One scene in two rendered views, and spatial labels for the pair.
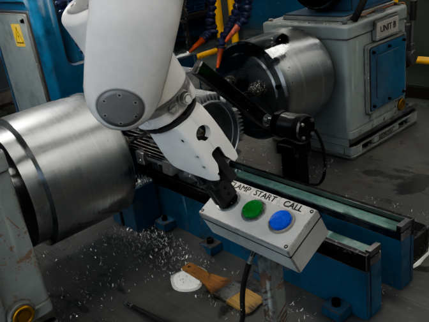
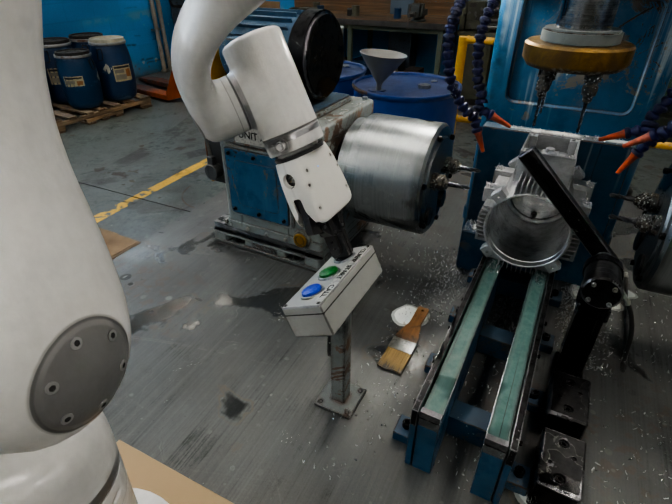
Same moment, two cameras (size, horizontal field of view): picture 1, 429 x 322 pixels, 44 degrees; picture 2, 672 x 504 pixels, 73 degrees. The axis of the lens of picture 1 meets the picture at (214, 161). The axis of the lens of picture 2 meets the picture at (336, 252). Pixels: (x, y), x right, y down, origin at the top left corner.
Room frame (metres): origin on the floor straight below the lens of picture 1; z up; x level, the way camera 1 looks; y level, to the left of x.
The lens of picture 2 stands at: (0.43, -0.55, 1.46)
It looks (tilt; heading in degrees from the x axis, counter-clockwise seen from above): 33 degrees down; 67
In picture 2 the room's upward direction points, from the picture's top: straight up
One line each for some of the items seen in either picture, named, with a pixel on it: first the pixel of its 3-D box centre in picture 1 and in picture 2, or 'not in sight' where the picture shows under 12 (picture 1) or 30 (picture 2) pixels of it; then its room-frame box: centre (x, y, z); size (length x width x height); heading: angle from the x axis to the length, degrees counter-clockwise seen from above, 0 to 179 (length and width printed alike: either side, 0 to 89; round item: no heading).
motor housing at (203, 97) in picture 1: (183, 130); (533, 211); (1.14, 0.06, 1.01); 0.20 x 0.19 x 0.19; 39
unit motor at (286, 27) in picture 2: not in sight; (266, 107); (0.72, 0.53, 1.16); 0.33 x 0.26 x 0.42; 129
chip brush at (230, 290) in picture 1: (219, 285); (407, 336); (0.84, 0.02, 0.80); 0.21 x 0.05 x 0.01; 38
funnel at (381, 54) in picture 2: not in sight; (382, 76); (1.64, 1.64, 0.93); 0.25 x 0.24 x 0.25; 41
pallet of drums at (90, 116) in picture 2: not in sight; (73, 78); (-0.11, 5.16, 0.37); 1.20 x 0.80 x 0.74; 36
